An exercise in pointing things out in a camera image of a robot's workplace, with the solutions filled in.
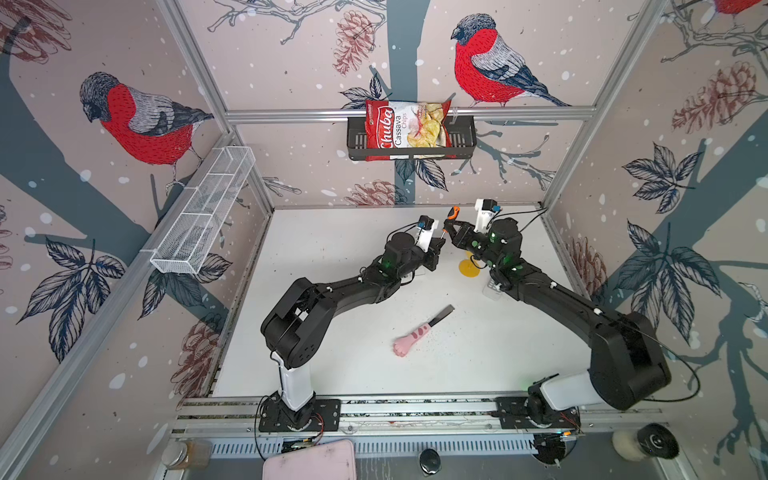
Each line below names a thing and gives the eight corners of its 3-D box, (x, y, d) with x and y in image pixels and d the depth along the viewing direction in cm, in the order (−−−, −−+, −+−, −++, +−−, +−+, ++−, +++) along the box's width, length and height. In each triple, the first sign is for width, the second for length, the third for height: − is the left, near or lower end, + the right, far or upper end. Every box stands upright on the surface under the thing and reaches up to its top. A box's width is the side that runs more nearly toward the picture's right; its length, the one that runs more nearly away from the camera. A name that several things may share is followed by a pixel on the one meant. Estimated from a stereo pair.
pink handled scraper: (399, 358, 84) (399, 355, 82) (391, 349, 86) (391, 345, 84) (453, 310, 94) (454, 307, 92) (445, 302, 96) (446, 299, 94)
